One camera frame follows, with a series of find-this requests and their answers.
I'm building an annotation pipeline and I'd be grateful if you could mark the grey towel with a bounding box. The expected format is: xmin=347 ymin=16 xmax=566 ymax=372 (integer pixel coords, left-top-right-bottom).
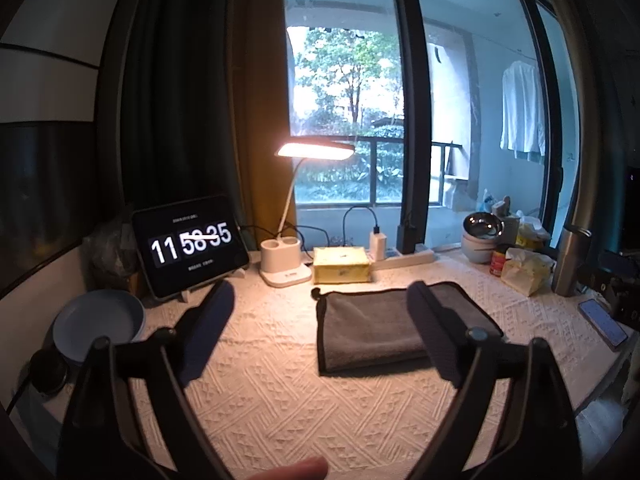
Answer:
xmin=312 ymin=282 xmax=505 ymax=376

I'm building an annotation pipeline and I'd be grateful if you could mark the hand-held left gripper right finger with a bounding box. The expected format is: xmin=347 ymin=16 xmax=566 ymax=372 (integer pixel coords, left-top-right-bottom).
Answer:
xmin=406 ymin=281 xmax=584 ymax=480

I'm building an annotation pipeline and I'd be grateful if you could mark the white hanging shirt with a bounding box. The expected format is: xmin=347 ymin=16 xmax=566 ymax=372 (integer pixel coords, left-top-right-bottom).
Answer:
xmin=499 ymin=60 xmax=546 ymax=164

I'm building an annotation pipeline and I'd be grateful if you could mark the shiny metal bowl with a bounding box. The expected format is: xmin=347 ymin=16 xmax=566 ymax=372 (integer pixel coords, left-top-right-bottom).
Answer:
xmin=462 ymin=212 xmax=505 ymax=239

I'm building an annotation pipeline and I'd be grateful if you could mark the dark plastic bag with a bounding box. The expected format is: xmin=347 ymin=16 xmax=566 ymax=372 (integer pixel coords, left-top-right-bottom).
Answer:
xmin=82 ymin=204 xmax=142 ymax=287

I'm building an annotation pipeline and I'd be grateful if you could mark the dark green curtain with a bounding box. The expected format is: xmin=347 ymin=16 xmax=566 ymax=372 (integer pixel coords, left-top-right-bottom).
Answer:
xmin=119 ymin=0 xmax=242 ymax=233

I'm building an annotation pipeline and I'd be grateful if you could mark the brown curtain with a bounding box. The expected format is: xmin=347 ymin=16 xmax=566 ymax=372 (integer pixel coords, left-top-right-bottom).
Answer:
xmin=227 ymin=0 xmax=299 ymax=257

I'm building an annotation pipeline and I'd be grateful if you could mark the white textured tablecloth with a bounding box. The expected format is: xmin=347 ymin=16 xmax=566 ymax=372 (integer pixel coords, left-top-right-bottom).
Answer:
xmin=30 ymin=247 xmax=636 ymax=480

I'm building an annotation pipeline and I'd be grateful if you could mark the yellow tissue pack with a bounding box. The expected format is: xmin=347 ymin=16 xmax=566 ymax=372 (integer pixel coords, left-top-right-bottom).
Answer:
xmin=500 ymin=247 xmax=556 ymax=297

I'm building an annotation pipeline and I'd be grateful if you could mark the red label jar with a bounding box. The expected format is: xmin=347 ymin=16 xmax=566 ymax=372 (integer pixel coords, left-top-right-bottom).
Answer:
xmin=489 ymin=246 xmax=512 ymax=277

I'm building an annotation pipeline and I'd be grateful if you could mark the black tablet with clock display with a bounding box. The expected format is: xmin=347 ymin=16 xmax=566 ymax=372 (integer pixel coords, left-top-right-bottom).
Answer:
xmin=131 ymin=194 xmax=251 ymax=299

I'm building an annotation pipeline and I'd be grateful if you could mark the white power strip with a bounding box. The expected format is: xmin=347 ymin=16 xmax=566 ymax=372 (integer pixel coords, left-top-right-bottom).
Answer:
xmin=372 ymin=243 xmax=435 ymax=267

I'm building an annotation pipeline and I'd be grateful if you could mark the smartphone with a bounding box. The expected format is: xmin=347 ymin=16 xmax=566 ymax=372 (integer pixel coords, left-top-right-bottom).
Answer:
xmin=578 ymin=298 xmax=629 ymax=351

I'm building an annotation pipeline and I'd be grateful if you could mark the yellow plastic bag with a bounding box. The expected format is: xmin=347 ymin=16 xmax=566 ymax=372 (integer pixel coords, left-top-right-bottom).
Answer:
xmin=516 ymin=216 xmax=552 ymax=252

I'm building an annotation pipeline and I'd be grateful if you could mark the white tablet stand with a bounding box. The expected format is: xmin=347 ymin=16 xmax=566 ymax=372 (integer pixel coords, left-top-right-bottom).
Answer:
xmin=150 ymin=266 xmax=247 ymax=304

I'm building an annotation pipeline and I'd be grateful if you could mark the steel tumbler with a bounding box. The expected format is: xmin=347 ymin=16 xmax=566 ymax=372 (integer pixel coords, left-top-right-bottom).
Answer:
xmin=552 ymin=225 xmax=594 ymax=297

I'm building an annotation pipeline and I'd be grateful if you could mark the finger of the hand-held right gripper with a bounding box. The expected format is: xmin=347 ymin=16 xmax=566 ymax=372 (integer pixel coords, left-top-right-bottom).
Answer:
xmin=593 ymin=251 xmax=640 ymax=332

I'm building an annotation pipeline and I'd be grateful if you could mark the white ceramic bowl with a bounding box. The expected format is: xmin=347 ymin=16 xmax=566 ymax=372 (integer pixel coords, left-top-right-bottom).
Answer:
xmin=460 ymin=232 xmax=501 ymax=265

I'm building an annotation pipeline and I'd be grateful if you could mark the white desk lamp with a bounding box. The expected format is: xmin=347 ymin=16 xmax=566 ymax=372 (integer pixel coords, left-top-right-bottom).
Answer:
xmin=259 ymin=136 xmax=357 ymax=289

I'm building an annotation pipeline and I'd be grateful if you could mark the blue plate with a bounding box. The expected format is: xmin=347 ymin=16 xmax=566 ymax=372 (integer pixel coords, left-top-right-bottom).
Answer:
xmin=52 ymin=291 xmax=147 ymax=365

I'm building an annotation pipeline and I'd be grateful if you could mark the balcony railing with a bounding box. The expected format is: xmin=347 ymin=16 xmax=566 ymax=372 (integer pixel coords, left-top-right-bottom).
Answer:
xmin=295 ymin=135 xmax=469 ymax=207

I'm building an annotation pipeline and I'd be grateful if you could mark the black round object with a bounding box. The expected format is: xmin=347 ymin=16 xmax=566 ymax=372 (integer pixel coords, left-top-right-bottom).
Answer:
xmin=27 ymin=349 xmax=69 ymax=396

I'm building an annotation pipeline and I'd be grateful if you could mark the yellow tissue box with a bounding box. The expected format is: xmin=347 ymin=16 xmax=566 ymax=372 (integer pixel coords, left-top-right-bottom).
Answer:
xmin=312 ymin=246 xmax=374 ymax=285

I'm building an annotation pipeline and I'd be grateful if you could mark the black charger cable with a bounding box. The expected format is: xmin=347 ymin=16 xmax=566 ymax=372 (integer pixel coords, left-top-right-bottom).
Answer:
xmin=342 ymin=204 xmax=381 ymax=249

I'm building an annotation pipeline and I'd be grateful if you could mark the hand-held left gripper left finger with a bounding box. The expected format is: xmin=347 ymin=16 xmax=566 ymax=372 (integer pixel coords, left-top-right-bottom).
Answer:
xmin=57 ymin=280 xmax=236 ymax=480

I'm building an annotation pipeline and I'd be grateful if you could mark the black power adapter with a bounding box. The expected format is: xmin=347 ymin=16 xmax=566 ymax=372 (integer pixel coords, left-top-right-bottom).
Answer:
xmin=397 ymin=219 xmax=417 ymax=255

